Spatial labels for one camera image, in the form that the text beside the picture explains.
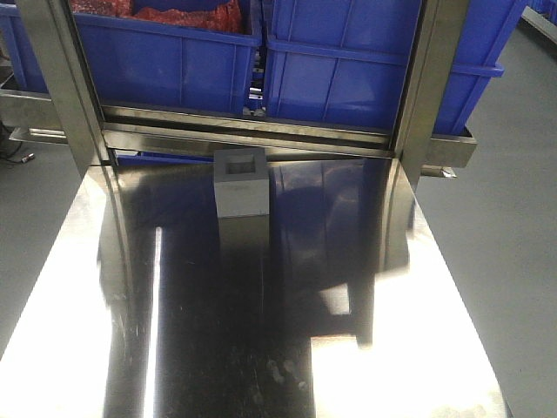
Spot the gray square base block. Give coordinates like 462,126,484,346
213,147,270,219

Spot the blue bin upper right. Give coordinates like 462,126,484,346
263,1,524,135

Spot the blue bin with red bags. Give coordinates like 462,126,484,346
74,1,262,114

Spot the blue bin far left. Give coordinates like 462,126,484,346
1,1,49,93

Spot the red mesh bag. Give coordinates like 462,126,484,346
69,1,244,34

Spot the stainless steel rack frame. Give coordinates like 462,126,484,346
1,1,476,185

